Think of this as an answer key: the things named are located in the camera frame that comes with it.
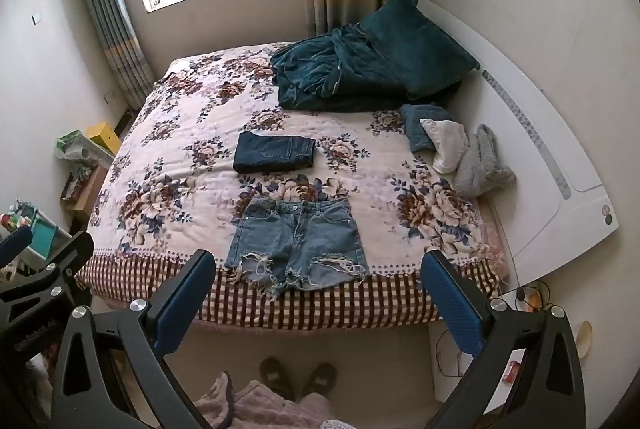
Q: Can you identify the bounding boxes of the person's pink fleece clothing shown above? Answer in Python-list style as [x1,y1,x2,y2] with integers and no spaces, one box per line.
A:
[192,371,341,429]

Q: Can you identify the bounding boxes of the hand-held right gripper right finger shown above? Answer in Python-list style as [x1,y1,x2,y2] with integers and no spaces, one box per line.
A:
[420,251,587,429]

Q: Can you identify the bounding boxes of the green and white plastic bag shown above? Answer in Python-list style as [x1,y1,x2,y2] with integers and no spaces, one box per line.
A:
[55,130,95,160]

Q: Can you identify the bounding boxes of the white cloth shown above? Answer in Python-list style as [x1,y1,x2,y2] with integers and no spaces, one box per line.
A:
[419,119,471,174]

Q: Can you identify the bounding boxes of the teal velvet pillow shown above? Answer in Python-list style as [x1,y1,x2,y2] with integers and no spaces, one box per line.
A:
[359,0,481,102]

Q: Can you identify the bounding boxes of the white bed headboard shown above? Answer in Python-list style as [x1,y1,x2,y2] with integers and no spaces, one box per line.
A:
[415,0,621,290]

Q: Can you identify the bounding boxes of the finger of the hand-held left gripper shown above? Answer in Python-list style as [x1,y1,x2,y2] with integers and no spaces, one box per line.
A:
[0,231,96,310]
[0,225,34,267]

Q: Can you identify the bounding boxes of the cream round plate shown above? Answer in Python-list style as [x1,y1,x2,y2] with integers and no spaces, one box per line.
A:
[575,320,595,362]

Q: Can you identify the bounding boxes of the small blue denim garment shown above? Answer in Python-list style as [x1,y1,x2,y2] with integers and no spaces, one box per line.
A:
[399,104,453,154]

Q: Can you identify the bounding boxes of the dark brown slipper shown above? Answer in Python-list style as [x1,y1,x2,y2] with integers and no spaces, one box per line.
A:
[300,361,337,402]
[259,356,295,402]

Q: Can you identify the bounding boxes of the grey fuzzy garment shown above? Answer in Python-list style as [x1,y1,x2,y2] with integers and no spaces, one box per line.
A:
[452,124,517,198]

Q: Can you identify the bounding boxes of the folded dark blue jeans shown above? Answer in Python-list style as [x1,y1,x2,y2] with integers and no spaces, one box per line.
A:
[233,132,318,174]

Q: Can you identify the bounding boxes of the floral bed blanket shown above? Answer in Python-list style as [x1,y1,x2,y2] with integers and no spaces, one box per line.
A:
[75,41,511,330]

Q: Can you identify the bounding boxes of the light blue frayed denim shorts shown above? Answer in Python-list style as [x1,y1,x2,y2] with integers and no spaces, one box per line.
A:
[223,195,370,297]

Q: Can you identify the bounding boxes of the teal velvet quilt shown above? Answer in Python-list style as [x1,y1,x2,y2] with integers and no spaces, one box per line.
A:
[270,24,416,112]

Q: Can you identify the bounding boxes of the teal box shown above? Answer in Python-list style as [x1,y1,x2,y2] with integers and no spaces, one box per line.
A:
[29,204,62,251]

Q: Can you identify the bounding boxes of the white bedside table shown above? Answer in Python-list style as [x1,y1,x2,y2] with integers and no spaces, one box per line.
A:
[427,286,548,415]

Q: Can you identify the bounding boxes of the wooden stool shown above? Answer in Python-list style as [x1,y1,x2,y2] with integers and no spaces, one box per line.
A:
[61,163,109,221]

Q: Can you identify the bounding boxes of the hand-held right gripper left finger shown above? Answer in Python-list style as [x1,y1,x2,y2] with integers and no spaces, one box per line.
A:
[50,249,217,429]

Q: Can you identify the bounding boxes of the black cable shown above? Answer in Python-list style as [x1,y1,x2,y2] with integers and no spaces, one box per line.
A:
[434,326,473,380]

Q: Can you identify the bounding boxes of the yellow box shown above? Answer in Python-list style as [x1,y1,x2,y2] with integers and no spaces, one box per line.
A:
[85,121,122,154]

